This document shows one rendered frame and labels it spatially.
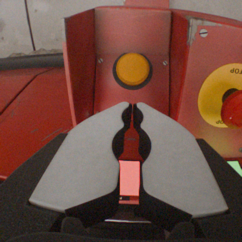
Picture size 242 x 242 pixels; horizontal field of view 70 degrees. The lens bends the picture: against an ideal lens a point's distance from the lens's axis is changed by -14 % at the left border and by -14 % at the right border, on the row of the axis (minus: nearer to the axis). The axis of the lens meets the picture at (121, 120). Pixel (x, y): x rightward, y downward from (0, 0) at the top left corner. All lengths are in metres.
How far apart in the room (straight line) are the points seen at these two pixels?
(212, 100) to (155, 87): 0.08
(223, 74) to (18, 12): 1.03
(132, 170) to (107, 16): 0.17
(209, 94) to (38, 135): 0.35
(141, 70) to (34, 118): 0.34
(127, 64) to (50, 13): 0.82
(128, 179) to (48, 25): 0.92
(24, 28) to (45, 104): 0.63
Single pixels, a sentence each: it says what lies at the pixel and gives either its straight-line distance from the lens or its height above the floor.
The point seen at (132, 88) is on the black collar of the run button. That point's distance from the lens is 0.23.
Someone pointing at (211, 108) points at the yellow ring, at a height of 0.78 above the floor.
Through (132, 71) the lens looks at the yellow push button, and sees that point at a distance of 0.23.
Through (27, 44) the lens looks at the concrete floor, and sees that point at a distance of 1.11.
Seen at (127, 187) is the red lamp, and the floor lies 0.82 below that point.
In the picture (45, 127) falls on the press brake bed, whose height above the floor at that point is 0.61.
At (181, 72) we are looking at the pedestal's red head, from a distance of 0.19.
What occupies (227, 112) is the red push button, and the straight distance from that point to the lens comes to 0.18.
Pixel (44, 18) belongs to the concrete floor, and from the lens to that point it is 1.04.
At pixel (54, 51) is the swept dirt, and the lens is 1.05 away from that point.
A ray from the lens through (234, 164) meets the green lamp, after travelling 0.25.
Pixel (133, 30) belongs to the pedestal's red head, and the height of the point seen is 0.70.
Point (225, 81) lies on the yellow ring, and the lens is 0.19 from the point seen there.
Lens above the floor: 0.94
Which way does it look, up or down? 54 degrees down
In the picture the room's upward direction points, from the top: 174 degrees counter-clockwise
